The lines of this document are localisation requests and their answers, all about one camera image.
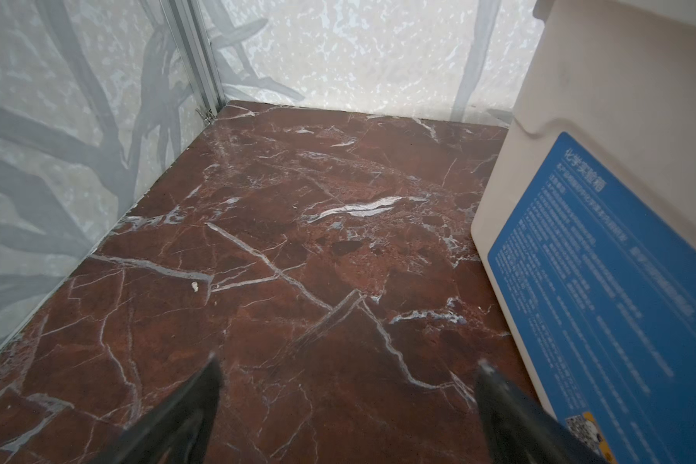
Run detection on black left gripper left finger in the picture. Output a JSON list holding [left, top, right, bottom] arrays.
[[92, 355, 223, 463]]

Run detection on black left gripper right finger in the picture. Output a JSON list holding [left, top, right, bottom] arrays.
[[475, 361, 605, 463]]

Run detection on white plastic storage bin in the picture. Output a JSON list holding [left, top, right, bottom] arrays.
[[471, 1, 696, 463]]

